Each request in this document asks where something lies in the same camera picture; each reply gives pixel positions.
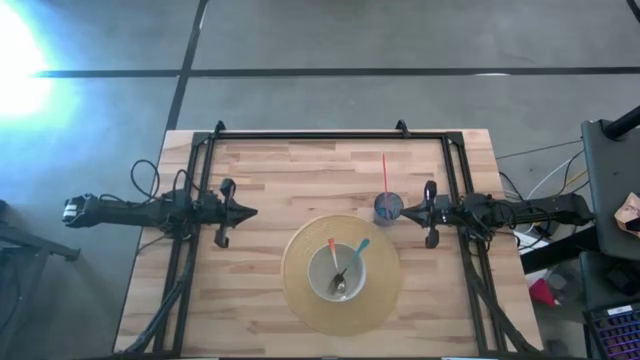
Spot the black metal stand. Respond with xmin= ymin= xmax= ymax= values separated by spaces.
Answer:
xmin=0 ymin=199 xmax=81 ymax=264

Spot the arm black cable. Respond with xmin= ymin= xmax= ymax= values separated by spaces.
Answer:
xmin=129 ymin=158 xmax=202 ymax=202
xmin=469 ymin=199 xmax=554 ymax=251

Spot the black metal table frame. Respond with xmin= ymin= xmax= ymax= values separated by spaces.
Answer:
xmin=119 ymin=119 xmax=544 ymax=357

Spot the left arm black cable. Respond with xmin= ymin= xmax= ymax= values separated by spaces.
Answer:
xmin=129 ymin=158 xmax=202 ymax=202

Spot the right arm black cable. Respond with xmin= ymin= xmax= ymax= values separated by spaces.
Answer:
xmin=469 ymin=199 xmax=554 ymax=251

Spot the black computer keyboard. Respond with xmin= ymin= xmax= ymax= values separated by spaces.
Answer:
xmin=583 ymin=298 xmax=640 ymax=360

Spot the dark grey desk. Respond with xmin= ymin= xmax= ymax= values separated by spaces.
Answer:
xmin=581 ymin=119 xmax=640 ymax=261

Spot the blue translucent plastic cup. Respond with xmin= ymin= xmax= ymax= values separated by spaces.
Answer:
xmin=373 ymin=191 xmax=405 ymax=226

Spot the white ceramic bowl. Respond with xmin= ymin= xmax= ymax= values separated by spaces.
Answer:
xmin=307 ymin=243 xmax=368 ymax=303

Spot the black pole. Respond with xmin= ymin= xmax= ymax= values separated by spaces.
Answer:
xmin=602 ymin=104 xmax=640 ymax=140

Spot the white cable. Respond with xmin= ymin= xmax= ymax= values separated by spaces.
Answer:
xmin=522 ymin=149 xmax=586 ymax=201

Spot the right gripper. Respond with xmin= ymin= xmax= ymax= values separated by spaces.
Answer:
xmin=399 ymin=179 xmax=465 ymax=250

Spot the yellow cable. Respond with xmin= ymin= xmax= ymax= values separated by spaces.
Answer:
xmin=563 ymin=169 xmax=590 ymax=195

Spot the brown paper bag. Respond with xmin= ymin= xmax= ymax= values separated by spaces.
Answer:
xmin=613 ymin=192 xmax=640 ymax=237

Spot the round woven yellow placemat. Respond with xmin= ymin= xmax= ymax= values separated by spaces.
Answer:
xmin=280 ymin=214 xmax=403 ymax=337

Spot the red drinking straw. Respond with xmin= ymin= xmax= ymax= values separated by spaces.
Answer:
xmin=381 ymin=152 xmax=392 ymax=221

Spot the white box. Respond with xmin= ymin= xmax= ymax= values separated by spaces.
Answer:
xmin=514 ymin=232 xmax=550 ymax=257

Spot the black desk beam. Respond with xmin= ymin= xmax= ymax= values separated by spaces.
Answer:
xmin=519 ymin=227 xmax=601 ymax=275

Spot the teal-handled metal fork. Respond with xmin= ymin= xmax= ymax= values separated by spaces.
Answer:
xmin=328 ymin=238 xmax=372 ymax=296

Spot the orange-handled metal spoon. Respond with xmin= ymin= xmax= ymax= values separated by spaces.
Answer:
xmin=327 ymin=238 xmax=347 ymax=295

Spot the red object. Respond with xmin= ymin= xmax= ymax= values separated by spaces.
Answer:
xmin=528 ymin=277 xmax=559 ymax=307

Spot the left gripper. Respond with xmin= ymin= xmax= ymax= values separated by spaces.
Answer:
xmin=198 ymin=178 xmax=259 ymax=249

